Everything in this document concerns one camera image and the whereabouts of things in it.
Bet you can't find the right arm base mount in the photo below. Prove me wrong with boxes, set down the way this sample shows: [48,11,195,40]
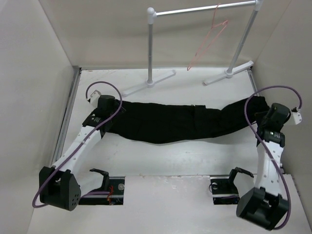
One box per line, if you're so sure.
[208,176,240,205]

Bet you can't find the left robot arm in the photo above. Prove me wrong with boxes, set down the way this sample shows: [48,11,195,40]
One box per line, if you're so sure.
[36,95,124,211]

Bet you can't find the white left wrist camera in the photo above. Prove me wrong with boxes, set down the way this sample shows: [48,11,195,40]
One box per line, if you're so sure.
[87,90,101,108]

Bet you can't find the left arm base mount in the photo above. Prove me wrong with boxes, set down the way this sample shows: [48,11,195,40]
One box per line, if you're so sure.
[79,176,125,206]

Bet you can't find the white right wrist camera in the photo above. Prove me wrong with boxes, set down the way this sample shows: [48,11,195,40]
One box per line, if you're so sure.
[289,108,302,125]

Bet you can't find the white clothes rack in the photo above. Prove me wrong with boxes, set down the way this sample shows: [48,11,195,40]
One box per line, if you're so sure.
[121,0,264,96]

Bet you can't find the black trousers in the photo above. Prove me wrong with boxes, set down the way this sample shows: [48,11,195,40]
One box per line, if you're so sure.
[109,96,269,144]

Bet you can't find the pink clothes hanger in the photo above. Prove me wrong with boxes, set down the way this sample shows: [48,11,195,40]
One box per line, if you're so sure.
[187,3,229,71]

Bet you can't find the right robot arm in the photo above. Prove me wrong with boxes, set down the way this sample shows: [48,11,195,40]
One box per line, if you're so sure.
[226,103,291,231]

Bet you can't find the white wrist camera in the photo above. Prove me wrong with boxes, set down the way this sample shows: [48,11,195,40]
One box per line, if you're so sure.
[87,90,101,108]
[289,108,302,125]

